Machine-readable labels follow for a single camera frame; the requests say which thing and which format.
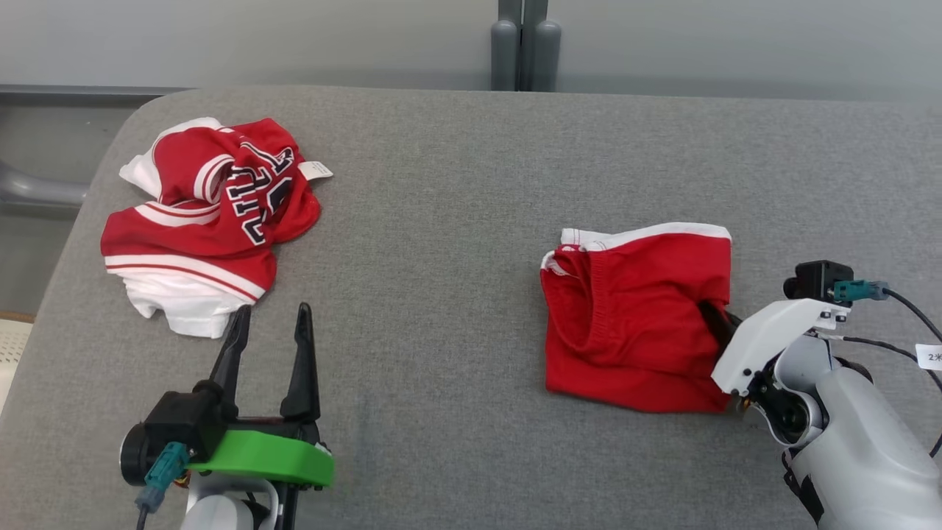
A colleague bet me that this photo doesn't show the grey curved metal pipe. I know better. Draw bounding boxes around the grey curved metal pipe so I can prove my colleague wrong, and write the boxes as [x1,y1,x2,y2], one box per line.
[0,160,89,208]

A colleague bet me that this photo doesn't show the left cable with teal connector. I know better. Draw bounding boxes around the left cable with teal connector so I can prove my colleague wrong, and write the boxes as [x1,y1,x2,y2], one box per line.
[135,442,191,530]

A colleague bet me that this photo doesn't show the red and white basketball jersey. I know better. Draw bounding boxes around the red and white basketball jersey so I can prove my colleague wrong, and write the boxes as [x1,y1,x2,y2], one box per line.
[101,116,333,339]

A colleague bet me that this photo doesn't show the cream perforated laundry basket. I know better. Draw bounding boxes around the cream perforated laundry basket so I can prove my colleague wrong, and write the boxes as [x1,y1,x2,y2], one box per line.
[0,311,35,413]

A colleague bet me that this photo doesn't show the red shorts with white trim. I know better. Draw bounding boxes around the red shorts with white trim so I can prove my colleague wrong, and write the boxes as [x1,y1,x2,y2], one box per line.
[539,222,737,414]

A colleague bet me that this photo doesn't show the grey metal double post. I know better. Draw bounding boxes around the grey metal double post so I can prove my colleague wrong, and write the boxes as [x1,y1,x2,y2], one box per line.
[491,0,562,92]

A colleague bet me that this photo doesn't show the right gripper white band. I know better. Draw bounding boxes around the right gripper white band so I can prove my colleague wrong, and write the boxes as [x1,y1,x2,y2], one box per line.
[701,298,854,396]

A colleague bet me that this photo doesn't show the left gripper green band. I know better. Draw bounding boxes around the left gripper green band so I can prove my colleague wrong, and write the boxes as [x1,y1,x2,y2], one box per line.
[120,302,336,488]

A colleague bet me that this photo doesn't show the dark grey wall rail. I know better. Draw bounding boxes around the dark grey wall rail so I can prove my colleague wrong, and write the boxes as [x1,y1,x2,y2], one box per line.
[0,85,185,104]

